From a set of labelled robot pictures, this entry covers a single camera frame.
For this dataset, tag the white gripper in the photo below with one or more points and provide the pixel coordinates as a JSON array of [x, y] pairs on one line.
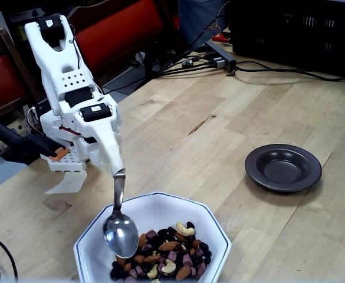
[[105, 138]]

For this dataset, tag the white octagonal bowl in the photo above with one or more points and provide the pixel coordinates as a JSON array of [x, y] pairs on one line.
[[160, 209]]

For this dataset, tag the metal spoon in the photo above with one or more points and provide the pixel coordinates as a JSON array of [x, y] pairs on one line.
[[120, 236]]

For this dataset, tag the trail mix pile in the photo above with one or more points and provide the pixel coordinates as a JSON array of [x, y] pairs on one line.
[[172, 250]]

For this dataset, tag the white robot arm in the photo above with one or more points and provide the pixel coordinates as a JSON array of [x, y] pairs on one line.
[[57, 59]]

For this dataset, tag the small black plate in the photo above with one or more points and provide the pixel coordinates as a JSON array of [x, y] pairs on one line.
[[282, 168]]

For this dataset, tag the beige tape flap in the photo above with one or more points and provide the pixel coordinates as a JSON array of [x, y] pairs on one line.
[[69, 182]]

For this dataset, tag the black clamp with orange tip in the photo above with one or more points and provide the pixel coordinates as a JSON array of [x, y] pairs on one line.
[[27, 144]]

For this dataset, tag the wooden chair with red cushion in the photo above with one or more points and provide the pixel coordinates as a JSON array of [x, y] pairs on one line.
[[1, 79], [116, 32]]

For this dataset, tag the small circuit board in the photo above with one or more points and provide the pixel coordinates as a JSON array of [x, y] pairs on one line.
[[190, 62]]

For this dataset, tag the yellow-green box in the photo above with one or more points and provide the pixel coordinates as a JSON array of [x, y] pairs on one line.
[[21, 33]]

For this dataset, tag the grey usb hub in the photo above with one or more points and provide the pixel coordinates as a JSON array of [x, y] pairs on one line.
[[219, 57]]

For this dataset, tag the dark blue fabric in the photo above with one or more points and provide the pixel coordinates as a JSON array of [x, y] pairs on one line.
[[195, 17]]

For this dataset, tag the red alligator clips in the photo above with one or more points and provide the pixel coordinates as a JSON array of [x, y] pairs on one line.
[[220, 37]]

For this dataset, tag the large black slotted crate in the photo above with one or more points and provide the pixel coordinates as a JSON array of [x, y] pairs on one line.
[[293, 35]]

